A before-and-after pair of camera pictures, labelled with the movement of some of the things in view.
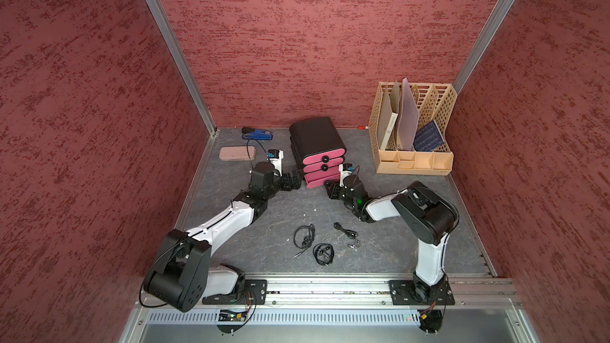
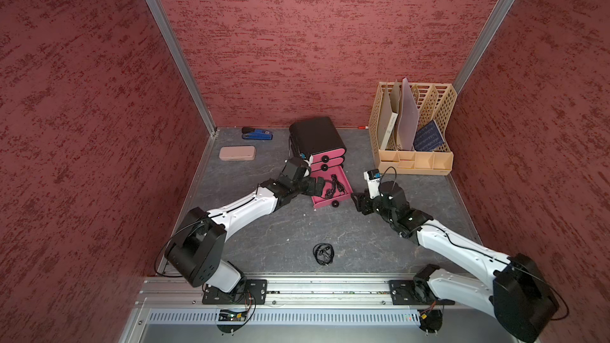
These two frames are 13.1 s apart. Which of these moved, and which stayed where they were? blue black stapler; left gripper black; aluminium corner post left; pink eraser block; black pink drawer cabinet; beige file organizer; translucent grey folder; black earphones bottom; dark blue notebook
Moved: black pink drawer cabinet; left gripper black
Stayed: blue black stapler; black earphones bottom; pink eraser block; aluminium corner post left; translucent grey folder; dark blue notebook; beige file organizer
